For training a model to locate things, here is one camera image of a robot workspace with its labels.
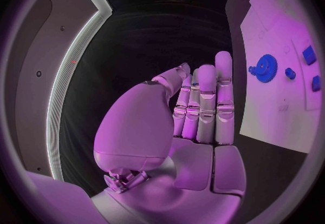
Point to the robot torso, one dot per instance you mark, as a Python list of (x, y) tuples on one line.
[(33, 69)]

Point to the blue peg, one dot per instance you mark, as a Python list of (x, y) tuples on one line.
[(252, 69)]

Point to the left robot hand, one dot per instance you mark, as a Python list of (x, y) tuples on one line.
[(142, 130)]

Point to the white task board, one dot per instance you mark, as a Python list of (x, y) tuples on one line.
[(274, 118)]

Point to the blue short cylinder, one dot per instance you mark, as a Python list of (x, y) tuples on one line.
[(290, 73)]

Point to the blue block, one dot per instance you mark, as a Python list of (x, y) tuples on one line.
[(309, 55), (316, 83)]

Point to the blue gear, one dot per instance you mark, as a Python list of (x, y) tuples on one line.
[(266, 68)]

